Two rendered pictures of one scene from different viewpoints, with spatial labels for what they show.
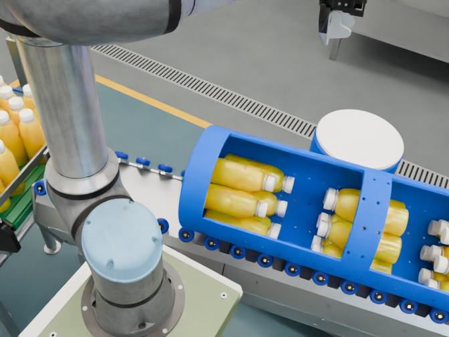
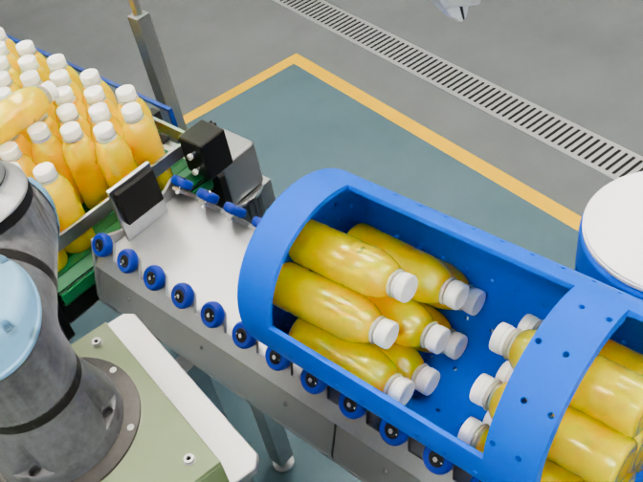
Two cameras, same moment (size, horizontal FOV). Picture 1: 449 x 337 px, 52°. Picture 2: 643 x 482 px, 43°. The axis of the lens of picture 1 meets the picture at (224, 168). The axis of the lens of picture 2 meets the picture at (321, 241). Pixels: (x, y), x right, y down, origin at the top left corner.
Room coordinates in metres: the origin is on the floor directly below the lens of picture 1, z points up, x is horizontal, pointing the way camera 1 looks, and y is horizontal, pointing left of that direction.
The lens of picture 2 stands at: (0.13, -0.44, 1.95)
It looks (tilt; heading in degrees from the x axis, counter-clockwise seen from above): 44 degrees down; 35
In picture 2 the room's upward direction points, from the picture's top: 12 degrees counter-clockwise
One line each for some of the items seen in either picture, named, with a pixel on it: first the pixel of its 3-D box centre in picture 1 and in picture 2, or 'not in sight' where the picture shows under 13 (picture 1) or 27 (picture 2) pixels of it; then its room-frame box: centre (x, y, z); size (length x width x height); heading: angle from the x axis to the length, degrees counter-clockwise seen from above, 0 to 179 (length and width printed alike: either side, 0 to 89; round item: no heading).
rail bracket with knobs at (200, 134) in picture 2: not in sight; (205, 153); (1.13, 0.49, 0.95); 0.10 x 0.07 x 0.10; 166
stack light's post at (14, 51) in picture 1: (47, 149); (199, 195); (1.37, 0.78, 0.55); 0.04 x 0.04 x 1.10; 76
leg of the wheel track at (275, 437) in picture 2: not in sight; (261, 398); (0.98, 0.41, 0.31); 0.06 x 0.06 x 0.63; 76
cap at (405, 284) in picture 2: (270, 183); (404, 287); (0.77, -0.12, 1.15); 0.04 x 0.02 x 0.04; 166
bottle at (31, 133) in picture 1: (34, 138); (120, 168); (1.00, 0.60, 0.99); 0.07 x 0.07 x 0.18
